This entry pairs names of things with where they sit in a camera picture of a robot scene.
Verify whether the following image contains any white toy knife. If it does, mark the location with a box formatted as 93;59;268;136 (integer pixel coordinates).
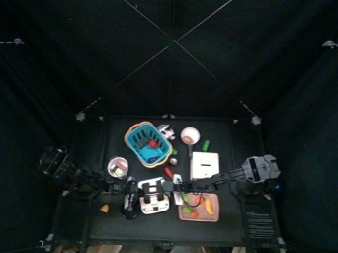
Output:
171;173;184;206

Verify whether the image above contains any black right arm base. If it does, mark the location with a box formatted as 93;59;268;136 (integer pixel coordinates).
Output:
236;179;282;201

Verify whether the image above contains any white toy cutting stand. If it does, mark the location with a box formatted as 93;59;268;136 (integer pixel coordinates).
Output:
137;176;171;215

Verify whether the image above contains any white rectangular box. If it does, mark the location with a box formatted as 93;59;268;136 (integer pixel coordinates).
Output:
188;151;221;181

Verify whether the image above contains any pink tray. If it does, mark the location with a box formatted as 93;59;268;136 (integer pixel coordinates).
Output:
176;192;221;223

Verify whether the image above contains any yellow and pink toy food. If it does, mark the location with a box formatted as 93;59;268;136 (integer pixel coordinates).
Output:
109;160;128;176

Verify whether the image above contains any yellow toy banana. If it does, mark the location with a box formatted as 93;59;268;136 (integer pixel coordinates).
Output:
203;197;217;216

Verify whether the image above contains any teal basket with orange rim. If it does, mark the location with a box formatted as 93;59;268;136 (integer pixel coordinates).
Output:
123;121;173;169

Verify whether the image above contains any white and pink toy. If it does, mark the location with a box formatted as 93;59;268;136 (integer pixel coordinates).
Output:
156;124;176;141

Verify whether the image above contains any white ladle with dark handle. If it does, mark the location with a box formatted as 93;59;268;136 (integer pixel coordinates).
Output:
179;126;201;159

